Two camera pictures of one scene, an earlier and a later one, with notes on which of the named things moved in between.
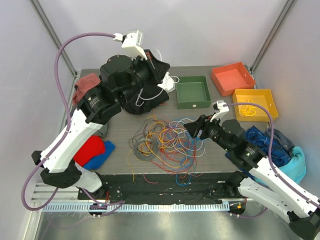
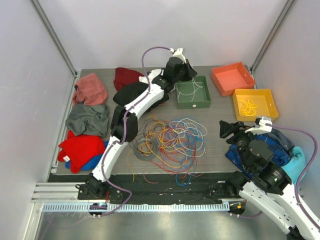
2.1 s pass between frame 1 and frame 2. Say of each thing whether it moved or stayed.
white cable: moved
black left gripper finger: moved
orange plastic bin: stayed
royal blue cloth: stayed
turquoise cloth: stayed
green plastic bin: stayed
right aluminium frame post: stayed
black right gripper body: moved
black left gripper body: moved
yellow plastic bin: stayed
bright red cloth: stayed
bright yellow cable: stayed
